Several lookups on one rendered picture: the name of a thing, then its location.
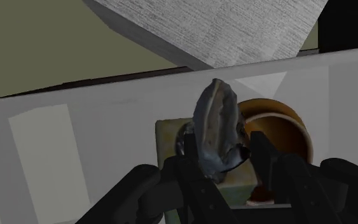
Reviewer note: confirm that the pale green square block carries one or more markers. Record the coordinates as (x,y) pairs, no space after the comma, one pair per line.
(166,139)

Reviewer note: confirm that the grey textured furniture block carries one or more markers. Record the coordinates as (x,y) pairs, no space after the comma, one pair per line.
(222,28)

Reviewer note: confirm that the grey blue lumpy object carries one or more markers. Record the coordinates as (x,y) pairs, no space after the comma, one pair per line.
(216,124)

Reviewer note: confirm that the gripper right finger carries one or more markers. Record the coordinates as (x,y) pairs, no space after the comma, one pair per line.
(309,189)

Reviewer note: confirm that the brown ceramic cup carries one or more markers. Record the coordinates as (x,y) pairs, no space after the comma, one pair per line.
(279,131)

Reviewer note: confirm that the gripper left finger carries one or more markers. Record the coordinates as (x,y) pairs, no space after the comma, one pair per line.
(194,192)

